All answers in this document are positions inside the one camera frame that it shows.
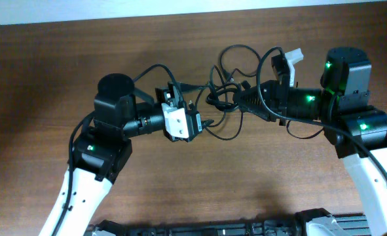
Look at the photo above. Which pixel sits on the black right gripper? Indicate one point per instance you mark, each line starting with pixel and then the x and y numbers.
pixel 277 98

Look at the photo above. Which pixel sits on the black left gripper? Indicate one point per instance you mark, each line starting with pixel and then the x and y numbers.
pixel 171 90

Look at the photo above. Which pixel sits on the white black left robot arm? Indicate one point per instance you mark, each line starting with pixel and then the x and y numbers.
pixel 101 145

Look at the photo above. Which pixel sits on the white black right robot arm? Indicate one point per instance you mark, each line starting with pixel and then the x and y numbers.
pixel 356 129

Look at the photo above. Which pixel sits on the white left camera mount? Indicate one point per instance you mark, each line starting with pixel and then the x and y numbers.
pixel 175 121

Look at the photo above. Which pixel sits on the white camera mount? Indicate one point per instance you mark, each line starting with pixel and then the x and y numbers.
pixel 175 121
pixel 292 58

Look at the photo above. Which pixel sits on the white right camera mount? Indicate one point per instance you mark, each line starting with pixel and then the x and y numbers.
pixel 292 58

